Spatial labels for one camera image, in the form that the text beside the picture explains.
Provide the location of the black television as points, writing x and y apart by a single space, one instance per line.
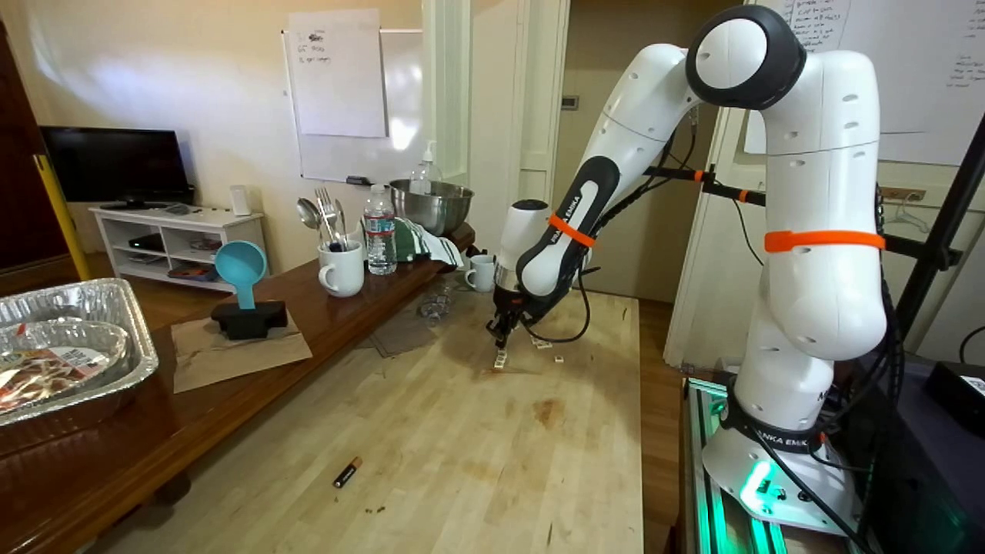
134 168

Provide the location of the green striped dish towel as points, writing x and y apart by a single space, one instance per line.
419 245

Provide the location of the white mug near table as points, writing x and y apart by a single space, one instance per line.
479 273

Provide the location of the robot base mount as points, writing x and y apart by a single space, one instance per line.
805 489

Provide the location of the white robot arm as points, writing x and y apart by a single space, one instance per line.
820 298

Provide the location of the crushed plastic bottle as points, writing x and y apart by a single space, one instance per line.
436 304

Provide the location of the steel mixing bowl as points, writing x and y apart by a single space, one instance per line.
443 211

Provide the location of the teal measuring scoop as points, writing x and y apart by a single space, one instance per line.
242 266

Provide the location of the white tv shelf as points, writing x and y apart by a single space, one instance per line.
174 245

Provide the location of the small black marker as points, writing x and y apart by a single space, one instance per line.
341 482

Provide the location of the black control box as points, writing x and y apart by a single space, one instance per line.
959 391

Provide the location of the clear water bottle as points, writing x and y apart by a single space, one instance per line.
380 232

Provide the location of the white mug with utensils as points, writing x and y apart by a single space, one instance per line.
341 270

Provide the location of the clear soap pump bottle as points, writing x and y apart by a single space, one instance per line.
423 176

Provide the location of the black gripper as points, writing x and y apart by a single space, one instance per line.
513 309

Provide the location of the whiteboard with paper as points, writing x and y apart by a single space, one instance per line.
355 93

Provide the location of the brown cardboard sheet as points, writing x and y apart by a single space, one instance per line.
206 355

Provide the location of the aluminium foil tray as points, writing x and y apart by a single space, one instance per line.
73 346

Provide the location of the black scoop base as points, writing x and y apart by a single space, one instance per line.
251 321

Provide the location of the dark wooden side table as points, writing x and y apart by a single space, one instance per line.
68 475

